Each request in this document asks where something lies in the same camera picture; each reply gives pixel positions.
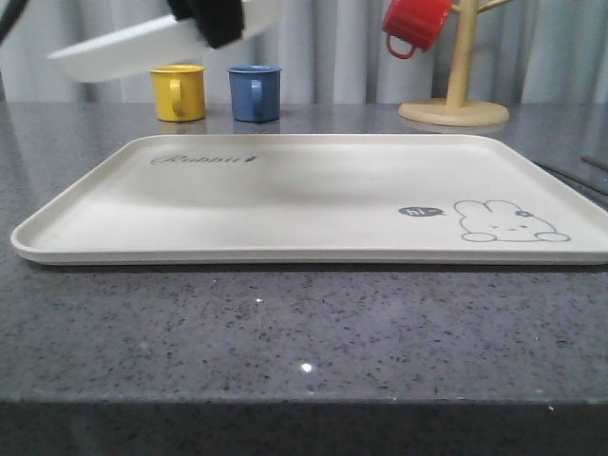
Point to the cream rabbit serving tray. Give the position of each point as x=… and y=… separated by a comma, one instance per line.
x=315, y=198

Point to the red mug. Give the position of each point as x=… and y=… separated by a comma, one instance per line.
x=416, y=22

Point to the silver metal spoon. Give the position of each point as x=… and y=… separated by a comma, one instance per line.
x=602, y=165

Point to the white round plate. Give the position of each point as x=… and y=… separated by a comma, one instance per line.
x=155, y=43

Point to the wooden mug tree stand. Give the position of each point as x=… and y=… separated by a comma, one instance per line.
x=456, y=109

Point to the silver metal fork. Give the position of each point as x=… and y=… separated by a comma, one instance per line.
x=584, y=187

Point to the blue mug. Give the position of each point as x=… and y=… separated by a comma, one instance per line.
x=255, y=93

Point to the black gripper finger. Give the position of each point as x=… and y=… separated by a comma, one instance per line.
x=219, y=22

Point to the yellow mug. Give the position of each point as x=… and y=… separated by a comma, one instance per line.
x=179, y=93

